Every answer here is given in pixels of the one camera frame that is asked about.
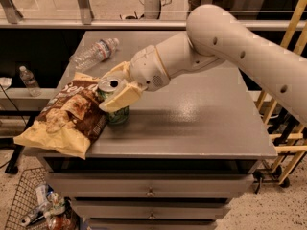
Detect metal railing frame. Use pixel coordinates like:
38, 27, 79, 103
0, 0, 295, 31

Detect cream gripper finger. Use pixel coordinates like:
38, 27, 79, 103
98, 79, 146, 113
103, 61, 131, 81

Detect grey drawer cabinet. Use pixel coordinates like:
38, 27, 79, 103
22, 30, 278, 230

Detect wire basket with items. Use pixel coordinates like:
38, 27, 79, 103
4, 168, 79, 230

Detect brown and yellow chip bag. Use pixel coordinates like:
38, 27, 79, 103
13, 73, 107, 159

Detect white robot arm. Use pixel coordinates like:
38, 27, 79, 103
100, 5, 307, 125

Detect black table leg stand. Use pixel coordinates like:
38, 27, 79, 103
4, 110, 38, 175

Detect green soda can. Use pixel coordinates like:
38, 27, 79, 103
97, 77, 129, 125

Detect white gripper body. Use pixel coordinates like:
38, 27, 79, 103
130, 45, 170, 92

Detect clear plastic water bottle lying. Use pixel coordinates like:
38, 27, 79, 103
70, 38, 120, 72

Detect small upright water bottle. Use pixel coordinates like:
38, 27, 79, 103
19, 66, 41, 97

